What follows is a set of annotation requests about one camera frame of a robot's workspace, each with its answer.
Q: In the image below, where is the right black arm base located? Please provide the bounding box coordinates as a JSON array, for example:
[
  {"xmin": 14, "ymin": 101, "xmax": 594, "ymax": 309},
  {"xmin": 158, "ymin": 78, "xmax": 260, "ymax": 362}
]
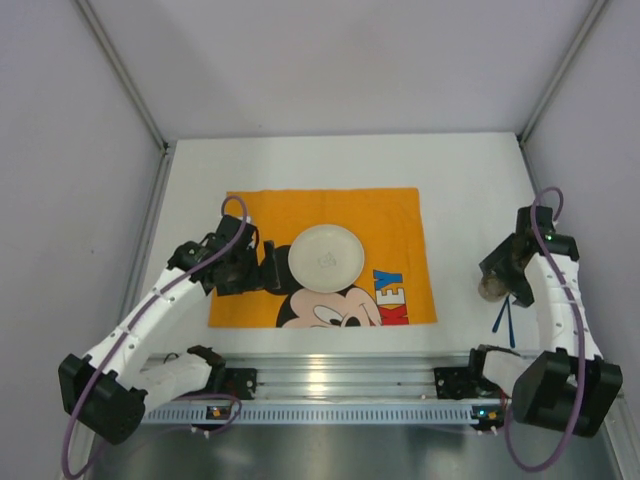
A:
[{"xmin": 433, "ymin": 367, "xmax": 500, "ymax": 400}]

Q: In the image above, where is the aluminium mounting rail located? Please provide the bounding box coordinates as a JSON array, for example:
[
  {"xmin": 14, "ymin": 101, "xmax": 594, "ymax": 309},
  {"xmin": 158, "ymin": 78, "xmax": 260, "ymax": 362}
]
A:
[{"xmin": 78, "ymin": 351, "xmax": 624, "ymax": 401}]

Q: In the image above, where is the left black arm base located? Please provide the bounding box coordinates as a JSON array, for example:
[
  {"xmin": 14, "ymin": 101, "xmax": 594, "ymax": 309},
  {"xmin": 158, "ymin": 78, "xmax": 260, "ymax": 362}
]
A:
[{"xmin": 219, "ymin": 368, "xmax": 258, "ymax": 401}]

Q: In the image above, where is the blue spoon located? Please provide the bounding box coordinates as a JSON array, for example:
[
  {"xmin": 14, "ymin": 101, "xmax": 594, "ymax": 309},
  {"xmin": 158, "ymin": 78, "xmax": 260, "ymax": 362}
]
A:
[{"xmin": 491, "ymin": 297, "xmax": 509, "ymax": 333}]

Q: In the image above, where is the white round plate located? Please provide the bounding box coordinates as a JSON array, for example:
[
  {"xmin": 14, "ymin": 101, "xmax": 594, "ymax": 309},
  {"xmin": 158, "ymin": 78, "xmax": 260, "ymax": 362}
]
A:
[{"xmin": 287, "ymin": 224, "xmax": 365, "ymax": 294}]

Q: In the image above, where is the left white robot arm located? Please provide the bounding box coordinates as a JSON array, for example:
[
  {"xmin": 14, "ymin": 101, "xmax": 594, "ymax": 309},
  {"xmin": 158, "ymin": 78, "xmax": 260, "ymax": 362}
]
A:
[{"xmin": 58, "ymin": 215, "xmax": 290, "ymax": 445}]

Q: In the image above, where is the orange Mickey placemat cloth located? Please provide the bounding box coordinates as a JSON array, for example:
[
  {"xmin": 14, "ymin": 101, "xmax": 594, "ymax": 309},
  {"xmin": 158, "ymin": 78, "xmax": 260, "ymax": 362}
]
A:
[{"xmin": 208, "ymin": 188, "xmax": 437, "ymax": 328}]

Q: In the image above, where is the blue fork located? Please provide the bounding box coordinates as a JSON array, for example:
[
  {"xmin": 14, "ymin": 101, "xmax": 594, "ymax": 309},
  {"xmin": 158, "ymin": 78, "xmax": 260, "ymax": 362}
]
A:
[{"xmin": 505, "ymin": 296, "xmax": 516, "ymax": 349}]

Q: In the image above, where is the slotted grey cable duct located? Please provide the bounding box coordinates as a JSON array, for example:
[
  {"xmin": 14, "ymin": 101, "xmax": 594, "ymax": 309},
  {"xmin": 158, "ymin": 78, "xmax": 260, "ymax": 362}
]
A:
[{"xmin": 143, "ymin": 401, "xmax": 502, "ymax": 426}]

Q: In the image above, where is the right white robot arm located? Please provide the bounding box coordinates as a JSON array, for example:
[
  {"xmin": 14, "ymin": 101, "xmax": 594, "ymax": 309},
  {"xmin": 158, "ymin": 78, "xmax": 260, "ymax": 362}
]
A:
[{"xmin": 469, "ymin": 206, "xmax": 623, "ymax": 438}]

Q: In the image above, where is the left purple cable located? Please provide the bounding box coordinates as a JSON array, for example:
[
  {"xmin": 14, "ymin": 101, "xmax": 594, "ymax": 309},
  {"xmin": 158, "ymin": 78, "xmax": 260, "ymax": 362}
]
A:
[{"xmin": 59, "ymin": 195, "xmax": 251, "ymax": 479}]

